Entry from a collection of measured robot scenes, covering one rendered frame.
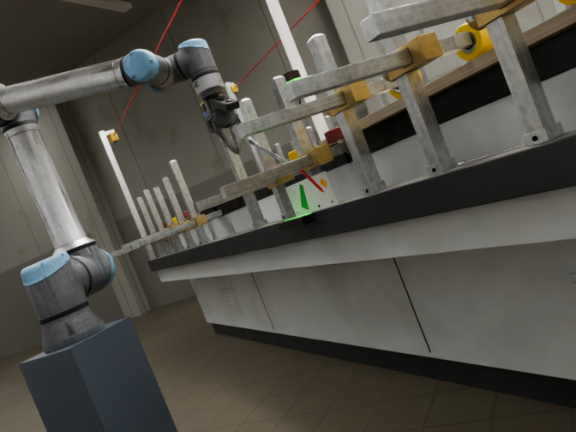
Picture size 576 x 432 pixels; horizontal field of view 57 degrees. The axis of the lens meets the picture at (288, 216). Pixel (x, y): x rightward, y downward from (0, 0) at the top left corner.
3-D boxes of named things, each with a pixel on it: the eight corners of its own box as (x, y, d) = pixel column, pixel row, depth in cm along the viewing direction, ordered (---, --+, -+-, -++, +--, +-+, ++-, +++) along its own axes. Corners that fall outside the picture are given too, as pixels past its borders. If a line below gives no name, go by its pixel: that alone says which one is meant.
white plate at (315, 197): (337, 204, 146) (323, 171, 146) (296, 217, 170) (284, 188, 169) (339, 203, 147) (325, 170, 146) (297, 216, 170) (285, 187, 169)
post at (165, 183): (195, 259, 288) (161, 177, 286) (193, 260, 291) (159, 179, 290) (200, 257, 290) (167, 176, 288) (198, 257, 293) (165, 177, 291)
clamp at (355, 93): (354, 103, 124) (346, 82, 124) (326, 119, 136) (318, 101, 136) (374, 96, 127) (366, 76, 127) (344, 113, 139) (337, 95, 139)
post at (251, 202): (258, 228, 199) (213, 117, 197) (253, 229, 203) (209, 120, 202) (268, 224, 201) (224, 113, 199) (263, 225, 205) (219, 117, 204)
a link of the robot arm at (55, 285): (27, 326, 160) (5, 272, 159) (62, 309, 176) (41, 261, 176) (69, 309, 156) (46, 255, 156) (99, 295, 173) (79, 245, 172)
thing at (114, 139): (152, 260, 380) (99, 130, 376) (149, 260, 388) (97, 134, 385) (166, 254, 385) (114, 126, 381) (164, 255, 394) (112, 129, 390)
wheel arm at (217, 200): (200, 214, 159) (195, 201, 159) (197, 216, 162) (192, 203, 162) (315, 170, 179) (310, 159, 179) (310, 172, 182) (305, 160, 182)
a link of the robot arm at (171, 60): (135, 64, 163) (169, 47, 160) (151, 69, 174) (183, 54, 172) (146, 93, 163) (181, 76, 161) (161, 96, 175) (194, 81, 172)
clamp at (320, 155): (320, 165, 147) (313, 147, 147) (298, 175, 159) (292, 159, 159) (335, 159, 149) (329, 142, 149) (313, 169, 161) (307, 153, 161)
